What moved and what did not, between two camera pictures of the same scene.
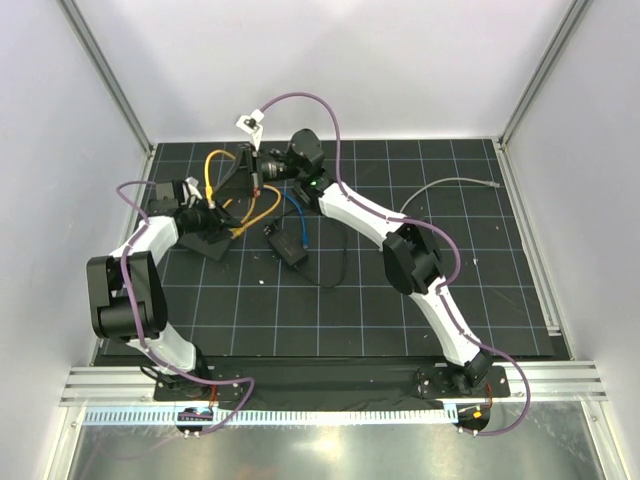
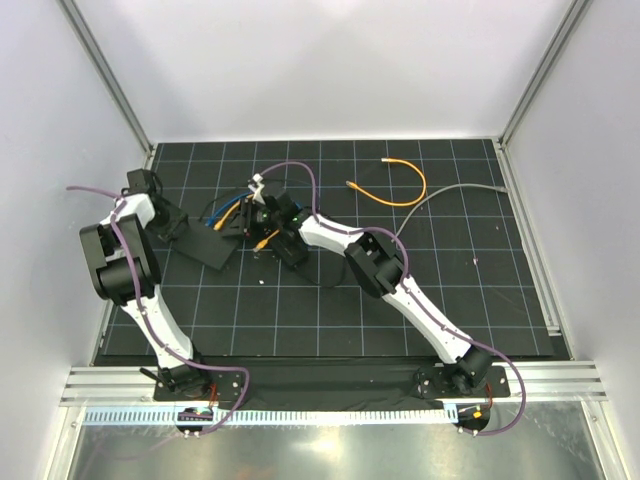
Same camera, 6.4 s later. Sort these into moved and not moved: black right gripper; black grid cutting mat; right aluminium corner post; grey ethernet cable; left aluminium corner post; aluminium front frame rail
Moved: black right gripper; grey ethernet cable
Not moved: aluminium front frame rail; left aluminium corner post; right aluminium corner post; black grid cutting mat
